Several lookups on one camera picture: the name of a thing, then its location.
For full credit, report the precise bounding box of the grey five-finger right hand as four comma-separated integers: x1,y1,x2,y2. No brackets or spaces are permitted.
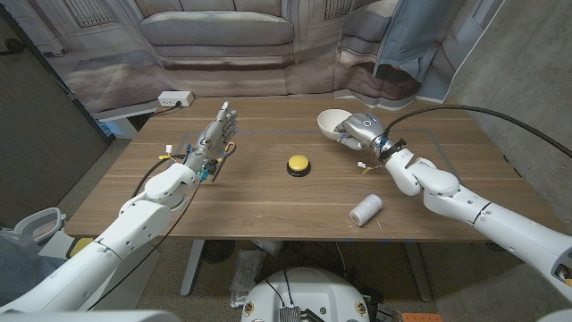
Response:
333,112,391,153

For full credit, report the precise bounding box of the grey five-finger left hand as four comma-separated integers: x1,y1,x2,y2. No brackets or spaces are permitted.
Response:
181,101,239,174

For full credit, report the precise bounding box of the white ribbed bowl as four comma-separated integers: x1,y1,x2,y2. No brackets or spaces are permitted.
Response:
316,108,354,141

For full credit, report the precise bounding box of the yellow button with black base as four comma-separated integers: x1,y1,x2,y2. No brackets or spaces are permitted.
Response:
286,154,312,178

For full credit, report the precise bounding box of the right wrist connector yellow tag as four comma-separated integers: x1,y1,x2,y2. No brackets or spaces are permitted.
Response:
357,160,386,175

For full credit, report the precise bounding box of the wrist connector yellow tag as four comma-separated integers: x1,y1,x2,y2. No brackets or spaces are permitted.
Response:
158,143,184,162
357,160,386,175

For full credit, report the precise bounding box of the left wrist connector yellow tag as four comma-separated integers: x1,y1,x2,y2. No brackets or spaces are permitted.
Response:
158,143,184,162

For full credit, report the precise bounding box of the white power strip box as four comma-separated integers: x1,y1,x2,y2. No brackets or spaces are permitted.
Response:
157,90,195,108

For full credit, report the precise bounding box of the printed living room backdrop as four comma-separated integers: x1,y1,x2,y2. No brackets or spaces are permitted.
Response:
7,0,507,123

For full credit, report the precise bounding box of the white crumpled bag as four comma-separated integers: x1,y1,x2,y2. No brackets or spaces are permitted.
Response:
250,240,285,257

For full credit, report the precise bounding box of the white table leg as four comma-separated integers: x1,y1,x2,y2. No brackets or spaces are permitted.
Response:
180,239,206,298

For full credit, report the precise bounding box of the clear plastic bag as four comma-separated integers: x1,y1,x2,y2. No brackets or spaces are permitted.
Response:
230,249,269,309

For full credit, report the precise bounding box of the grey table leg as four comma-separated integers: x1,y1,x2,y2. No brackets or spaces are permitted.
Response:
404,241,433,303

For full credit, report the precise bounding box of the grey perforated partition panel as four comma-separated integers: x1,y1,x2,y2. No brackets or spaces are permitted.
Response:
0,4,114,230

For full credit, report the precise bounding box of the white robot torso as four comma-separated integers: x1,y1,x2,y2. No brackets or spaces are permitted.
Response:
240,267,371,322

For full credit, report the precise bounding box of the yellow and black pad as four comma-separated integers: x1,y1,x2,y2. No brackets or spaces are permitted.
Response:
65,236,97,260

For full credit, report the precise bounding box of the white grey rimmed container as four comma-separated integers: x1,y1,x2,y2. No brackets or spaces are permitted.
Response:
12,207,67,246

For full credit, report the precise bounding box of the orange box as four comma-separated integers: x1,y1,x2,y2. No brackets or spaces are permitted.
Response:
401,312,443,322

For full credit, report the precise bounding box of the blue denim trouser leg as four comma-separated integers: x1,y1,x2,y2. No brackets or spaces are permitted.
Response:
0,232,68,305

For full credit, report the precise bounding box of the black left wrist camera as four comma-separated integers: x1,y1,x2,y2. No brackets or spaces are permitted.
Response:
199,141,237,183

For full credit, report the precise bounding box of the black power strip cable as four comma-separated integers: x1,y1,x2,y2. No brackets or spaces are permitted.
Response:
147,101,183,118

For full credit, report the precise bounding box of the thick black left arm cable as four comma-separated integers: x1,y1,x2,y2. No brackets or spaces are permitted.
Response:
131,154,187,198

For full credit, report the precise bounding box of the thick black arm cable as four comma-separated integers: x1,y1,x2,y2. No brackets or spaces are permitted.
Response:
131,154,187,198
383,104,572,159

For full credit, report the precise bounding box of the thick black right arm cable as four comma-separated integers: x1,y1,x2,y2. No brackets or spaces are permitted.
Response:
383,104,572,159

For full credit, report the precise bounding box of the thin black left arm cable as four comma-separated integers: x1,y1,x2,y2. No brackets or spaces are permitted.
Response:
85,180,201,310

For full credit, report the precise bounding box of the black wall hook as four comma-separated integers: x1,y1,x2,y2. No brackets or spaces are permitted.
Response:
0,38,27,57

